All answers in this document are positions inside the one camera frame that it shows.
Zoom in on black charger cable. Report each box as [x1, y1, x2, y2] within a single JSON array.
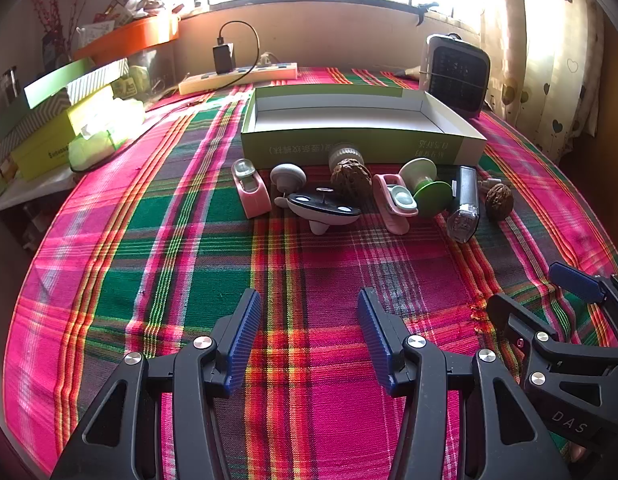
[[216, 21, 262, 86]]

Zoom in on white striped box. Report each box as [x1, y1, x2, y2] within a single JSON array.
[[66, 58, 130, 103]]

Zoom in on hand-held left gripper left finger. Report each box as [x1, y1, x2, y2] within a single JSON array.
[[50, 287, 263, 480]]

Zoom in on grey and black space heater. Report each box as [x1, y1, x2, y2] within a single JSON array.
[[419, 33, 491, 121]]

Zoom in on green flat box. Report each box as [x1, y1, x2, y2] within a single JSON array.
[[24, 57, 96, 109]]

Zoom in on green and white spool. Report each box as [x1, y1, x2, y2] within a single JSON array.
[[399, 158, 452, 218]]

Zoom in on beige heart-print curtain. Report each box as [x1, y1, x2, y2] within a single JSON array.
[[482, 0, 605, 161]]

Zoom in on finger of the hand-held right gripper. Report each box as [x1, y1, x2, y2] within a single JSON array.
[[549, 261, 618, 348], [488, 294, 618, 411]]

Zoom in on white power strip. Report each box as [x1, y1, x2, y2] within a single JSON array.
[[178, 62, 299, 96]]

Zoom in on small jar with lid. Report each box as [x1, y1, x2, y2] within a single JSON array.
[[328, 142, 364, 171]]

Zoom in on green and white tissue pack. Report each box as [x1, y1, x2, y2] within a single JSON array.
[[68, 127, 120, 173]]

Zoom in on white mushroom-shaped knob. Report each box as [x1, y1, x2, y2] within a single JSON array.
[[270, 163, 307, 196]]

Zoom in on red berry branches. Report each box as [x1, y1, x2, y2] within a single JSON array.
[[31, 0, 97, 56]]

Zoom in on black and white oval device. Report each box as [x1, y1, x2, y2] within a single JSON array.
[[275, 186, 362, 236]]

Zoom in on brown walnut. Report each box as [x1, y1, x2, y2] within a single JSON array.
[[485, 183, 515, 218], [331, 158, 372, 196]]

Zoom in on pink and green plaid cloth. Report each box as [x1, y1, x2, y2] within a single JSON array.
[[4, 65, 618, 480]]

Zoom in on orange round box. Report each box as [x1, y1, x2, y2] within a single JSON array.
[[71, 14, 181, 63]]

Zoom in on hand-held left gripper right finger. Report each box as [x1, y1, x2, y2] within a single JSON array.
[[357, 287, 572, 480]]

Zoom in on black window hook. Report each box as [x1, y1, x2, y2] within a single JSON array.
[[408, 2, 440, 26]]

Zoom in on black device with clear end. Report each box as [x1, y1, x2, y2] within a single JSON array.
[[446, 165, 481, 244]]

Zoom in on black charger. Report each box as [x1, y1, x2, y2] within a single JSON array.
[[212, 44, 236, 76]]

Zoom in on green and white cardboard box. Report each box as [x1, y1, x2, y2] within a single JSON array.
[[240, 85, 488, 170]]

